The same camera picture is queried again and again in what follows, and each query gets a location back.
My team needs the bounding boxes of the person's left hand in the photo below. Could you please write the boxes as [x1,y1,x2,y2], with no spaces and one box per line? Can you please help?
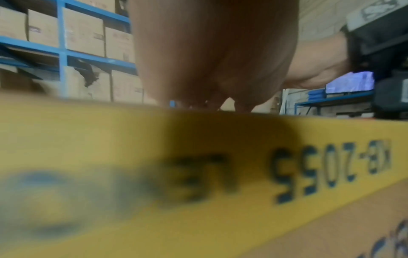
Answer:
[127,0,300,113]

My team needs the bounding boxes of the person's right hand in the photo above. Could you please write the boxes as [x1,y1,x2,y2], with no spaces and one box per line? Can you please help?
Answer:
[283,31,353,90]

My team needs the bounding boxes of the brown cardboard box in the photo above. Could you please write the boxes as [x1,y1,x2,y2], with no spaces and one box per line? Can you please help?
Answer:
[0,90,408,258]

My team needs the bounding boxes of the right marker wristband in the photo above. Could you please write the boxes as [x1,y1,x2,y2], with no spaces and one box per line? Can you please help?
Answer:
[339,0,408,77]

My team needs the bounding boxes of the rows of shelved storage boxes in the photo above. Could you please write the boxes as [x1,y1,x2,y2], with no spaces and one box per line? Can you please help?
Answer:
[0,0,144,104]

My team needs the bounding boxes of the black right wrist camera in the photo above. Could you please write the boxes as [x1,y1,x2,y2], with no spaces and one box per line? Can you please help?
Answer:
[371,70,408,120]

